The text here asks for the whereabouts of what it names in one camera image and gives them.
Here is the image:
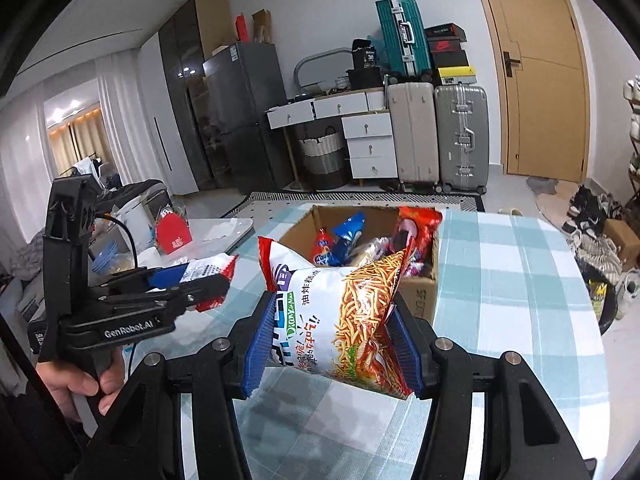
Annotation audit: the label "teal checkered tablecloth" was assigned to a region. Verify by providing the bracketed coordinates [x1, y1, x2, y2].
[129, 202, 614, 480]

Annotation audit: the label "dark glass cabinet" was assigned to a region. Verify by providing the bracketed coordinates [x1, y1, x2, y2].
[158, 0, 235, 191]

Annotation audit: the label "noodle snack bag front side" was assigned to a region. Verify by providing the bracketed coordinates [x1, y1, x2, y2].
[258, 236, 411, 399]

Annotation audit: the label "beige slipper far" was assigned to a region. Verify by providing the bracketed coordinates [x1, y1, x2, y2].
[498, 208, 524, 217]

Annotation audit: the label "shoe rack with shoes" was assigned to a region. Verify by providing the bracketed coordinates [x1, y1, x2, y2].
[623, 75, 640, 200]

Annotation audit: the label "teal suitcase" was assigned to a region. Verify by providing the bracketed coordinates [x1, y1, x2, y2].
[375, 0, 433, 82]

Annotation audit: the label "red cone chips bag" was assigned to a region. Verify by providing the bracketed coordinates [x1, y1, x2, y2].
[310, 228, 335, 266]

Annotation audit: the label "purple grape candy bag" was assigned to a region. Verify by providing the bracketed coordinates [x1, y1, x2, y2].
[402, 250, 432, 278]

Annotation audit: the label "white side table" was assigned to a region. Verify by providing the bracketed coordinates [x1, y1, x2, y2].
[89, 218, 254, 285]

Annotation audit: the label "blue Oreo pack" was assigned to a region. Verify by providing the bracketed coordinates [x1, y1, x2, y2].
[329, 211, 366, 266]

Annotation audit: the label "person's left hand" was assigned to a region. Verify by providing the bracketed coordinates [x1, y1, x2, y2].
[36, 347, 125, 422]

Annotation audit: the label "stacked shoe boxes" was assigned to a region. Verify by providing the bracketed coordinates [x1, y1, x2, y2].
[424, 23, 474, 84]

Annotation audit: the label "oval mirror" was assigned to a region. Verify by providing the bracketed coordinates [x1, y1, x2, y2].
[293, 48, 354, 96]

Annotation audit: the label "red Oreo pack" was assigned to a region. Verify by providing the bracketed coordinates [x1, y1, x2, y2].
[392, 206, 442, 267]

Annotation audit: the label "white red snack pack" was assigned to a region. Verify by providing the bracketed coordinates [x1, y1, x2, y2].
[180, 252, 238, 312]

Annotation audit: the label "wooden door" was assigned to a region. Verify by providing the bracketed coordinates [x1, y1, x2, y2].
[480, 0, 589, 182]

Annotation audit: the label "beige suitcase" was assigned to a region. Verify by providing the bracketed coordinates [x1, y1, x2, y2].
[386, 82, 439, 185]

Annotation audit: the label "patterned floor rug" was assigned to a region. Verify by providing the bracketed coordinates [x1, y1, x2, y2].
[224, 191, 486, 218]

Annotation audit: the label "black cable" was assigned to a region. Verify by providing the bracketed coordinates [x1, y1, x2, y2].
[94, 211, 140, 271]

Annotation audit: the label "woven laundry basket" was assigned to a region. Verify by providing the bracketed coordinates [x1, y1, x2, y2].
[298, 126, 350, 190]

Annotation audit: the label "red pouch on side table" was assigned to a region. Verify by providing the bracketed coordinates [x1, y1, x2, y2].
[155, 212, 193, 255]

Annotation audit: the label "white drawer desk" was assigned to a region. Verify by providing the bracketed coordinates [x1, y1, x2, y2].
[267, 87, 398, 180]

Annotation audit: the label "brown SF cardboard box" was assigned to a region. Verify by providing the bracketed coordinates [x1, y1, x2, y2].
[280, 206, 444, 322]

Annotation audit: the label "silver suitcase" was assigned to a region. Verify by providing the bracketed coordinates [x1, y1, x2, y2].
[434, 84, 489, 194]

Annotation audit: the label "black refrigerator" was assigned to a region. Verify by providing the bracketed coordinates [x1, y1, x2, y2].
[204, 42, 294, 194]

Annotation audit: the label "door mat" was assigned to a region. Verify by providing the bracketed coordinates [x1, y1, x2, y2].
[526, 177, 579, 229]

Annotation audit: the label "small cardboard box on floor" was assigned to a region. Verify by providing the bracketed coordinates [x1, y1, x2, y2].
[603, 219, 640, 271]

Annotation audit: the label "clear-wrapped biscuit sandwich pack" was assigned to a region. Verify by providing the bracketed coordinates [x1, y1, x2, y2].
[348, 237, 393, 268]

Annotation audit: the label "black trash bin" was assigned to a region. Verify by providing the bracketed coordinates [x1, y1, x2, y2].
[578, 260, 617, 335]

